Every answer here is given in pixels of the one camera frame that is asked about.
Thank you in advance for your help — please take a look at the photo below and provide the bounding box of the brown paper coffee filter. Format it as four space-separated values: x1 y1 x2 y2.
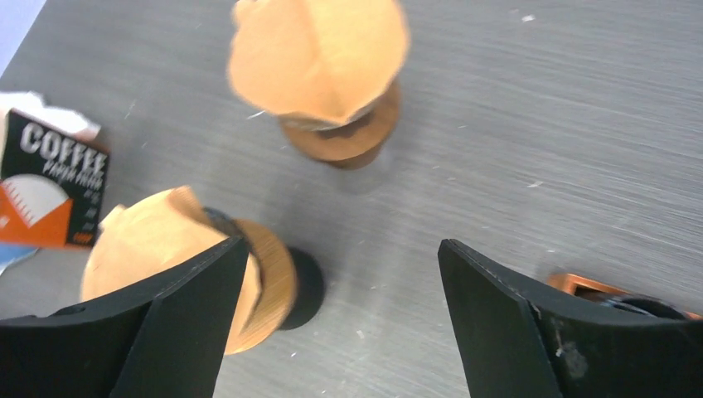
227 0 410 126

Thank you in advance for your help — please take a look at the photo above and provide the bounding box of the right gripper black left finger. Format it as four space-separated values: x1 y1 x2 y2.
1 238 249 397

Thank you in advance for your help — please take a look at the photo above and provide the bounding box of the red black carafe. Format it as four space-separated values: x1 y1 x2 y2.
279 246 326 331

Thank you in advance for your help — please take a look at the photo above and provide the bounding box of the dark rolled coil back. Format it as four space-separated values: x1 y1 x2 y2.
593 294 690 320

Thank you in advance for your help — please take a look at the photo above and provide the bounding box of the orange coffee filter box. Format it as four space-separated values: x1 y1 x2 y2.
1 109 110 249

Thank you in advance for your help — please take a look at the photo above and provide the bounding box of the orange compartment tray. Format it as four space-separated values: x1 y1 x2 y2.
546 274 702 320

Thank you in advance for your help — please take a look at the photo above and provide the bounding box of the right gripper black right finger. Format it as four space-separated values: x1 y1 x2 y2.
438 239 702 397

